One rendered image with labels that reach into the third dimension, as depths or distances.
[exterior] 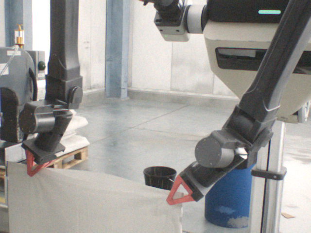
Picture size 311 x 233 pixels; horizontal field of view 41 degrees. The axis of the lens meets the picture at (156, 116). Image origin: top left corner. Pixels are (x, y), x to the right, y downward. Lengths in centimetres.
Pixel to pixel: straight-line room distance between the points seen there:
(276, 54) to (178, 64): 865
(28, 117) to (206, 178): 41
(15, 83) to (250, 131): 68
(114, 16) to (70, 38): 883
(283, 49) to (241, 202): 252
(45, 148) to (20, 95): 25
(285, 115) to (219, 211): 194
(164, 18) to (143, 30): 842
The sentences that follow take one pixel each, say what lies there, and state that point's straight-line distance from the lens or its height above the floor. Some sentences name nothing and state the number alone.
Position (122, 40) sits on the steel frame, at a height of 137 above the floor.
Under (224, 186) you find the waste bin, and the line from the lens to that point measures 316.
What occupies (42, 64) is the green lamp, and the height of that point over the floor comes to 129.
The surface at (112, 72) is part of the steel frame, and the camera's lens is 981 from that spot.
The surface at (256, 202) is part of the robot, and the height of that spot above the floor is 83.
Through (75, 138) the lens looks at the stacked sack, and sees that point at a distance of 470.
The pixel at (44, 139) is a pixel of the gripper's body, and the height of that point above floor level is 113.
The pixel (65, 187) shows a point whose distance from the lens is 103.
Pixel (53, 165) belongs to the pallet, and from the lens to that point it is 433.
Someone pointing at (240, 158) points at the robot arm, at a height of 115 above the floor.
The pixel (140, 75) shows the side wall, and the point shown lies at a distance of 977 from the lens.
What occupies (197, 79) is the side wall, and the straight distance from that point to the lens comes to 927.
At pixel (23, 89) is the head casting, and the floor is 122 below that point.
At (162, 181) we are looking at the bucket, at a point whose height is 21.
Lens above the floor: 137
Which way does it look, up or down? 10 degrees down
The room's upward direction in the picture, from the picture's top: 2 degrees clockwise
